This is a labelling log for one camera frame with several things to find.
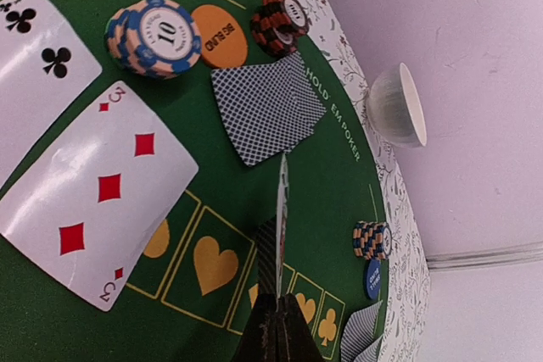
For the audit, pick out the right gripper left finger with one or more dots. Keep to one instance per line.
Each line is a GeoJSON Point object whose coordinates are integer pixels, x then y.
{"type": "Point", "coordinates": [259, 340]}

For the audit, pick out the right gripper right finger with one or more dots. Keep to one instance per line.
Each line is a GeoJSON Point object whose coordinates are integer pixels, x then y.
{"type": "Point", "coordinates": [294, 338]}

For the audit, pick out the blue small blind button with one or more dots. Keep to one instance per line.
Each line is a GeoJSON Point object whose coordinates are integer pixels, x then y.
{"type": "Point", "coordinates": [372, 279]}

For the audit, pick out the face up diamonds card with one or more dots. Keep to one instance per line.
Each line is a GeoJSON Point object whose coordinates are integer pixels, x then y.
{"type": "Point", "coordinates": [88, 206]}

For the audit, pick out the orange big blind button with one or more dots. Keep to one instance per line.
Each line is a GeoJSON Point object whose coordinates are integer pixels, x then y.
{"type": "Point", "coordinates": [224, 44]}

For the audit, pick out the dark red chip stack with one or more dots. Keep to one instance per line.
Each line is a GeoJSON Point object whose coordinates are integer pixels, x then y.
{"type": "Point", "coordinates": [277, 25]}

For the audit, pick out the face up clubs card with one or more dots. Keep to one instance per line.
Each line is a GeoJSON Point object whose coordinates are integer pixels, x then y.
{"type": "Point", "coordinates": [45, 66]}

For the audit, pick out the round green poker mat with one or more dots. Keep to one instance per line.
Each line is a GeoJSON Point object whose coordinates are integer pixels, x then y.
{"type": "Point", "coordinates": [192, 302]}

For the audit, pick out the white bowl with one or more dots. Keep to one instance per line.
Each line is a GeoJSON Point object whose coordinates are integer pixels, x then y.
{"type": "Point", "coordinates": [394, 109]}

